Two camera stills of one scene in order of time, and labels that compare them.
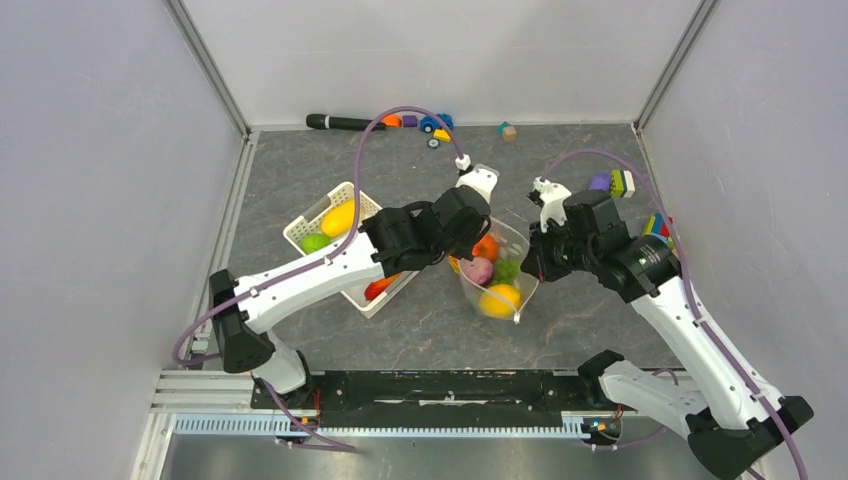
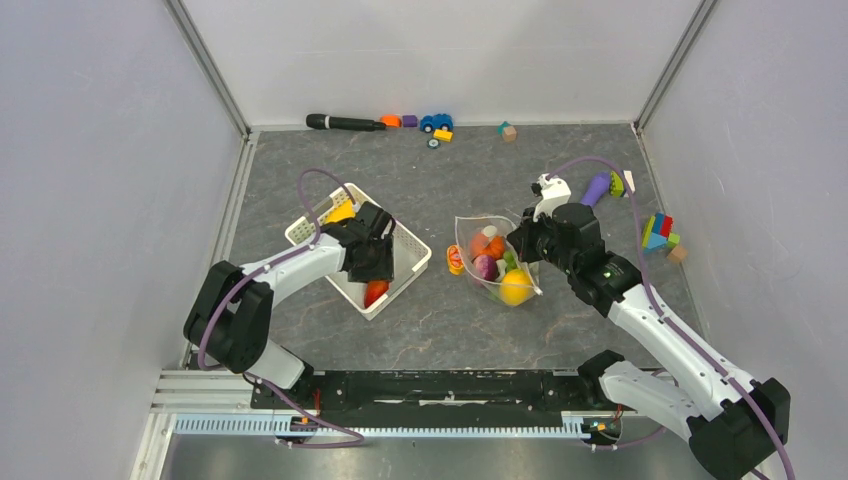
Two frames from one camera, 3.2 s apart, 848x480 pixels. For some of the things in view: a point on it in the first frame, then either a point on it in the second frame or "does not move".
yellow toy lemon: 500,301 → 515,287
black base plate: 436,398 does not move
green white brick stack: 622,183 does not move
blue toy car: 430,122 does not move
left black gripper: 465,251 → 383,270
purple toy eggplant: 601,181 does not move
